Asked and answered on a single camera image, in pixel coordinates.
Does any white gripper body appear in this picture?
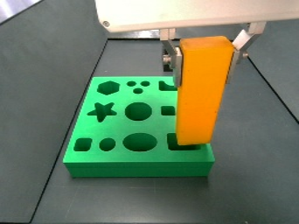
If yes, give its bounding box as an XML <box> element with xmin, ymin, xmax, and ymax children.
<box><xmin>95</xmin><ymin>0</ymin><xmax>299</xmax><ymax>32</ymax></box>

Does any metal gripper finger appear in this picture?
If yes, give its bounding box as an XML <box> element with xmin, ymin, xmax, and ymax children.
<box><xmin>159</xmin><ymin>28</ymin><xmax>183</xmax><ymax>87</ymax></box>
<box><xmin>227</xmin><ymin>22</ymin><xmax>267</xmax><ymax>82</ymax></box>

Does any orange rectangular block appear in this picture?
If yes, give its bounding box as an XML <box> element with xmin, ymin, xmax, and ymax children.
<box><xmin>175</xmin><ymin>36</ymin><xmax>233</xmax><ymax>145</ymax></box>

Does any green foam shape board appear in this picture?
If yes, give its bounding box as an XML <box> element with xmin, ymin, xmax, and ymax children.
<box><xmin>63</xmin><ymin>76</ymin><xmax>215</xmax><ymax>178</ymax></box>

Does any black curved holder stand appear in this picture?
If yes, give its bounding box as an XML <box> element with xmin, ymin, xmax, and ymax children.
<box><xmin>163</xmin><ymin>47</ymin><xmax>173</xmax><ymax>72</ymax></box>

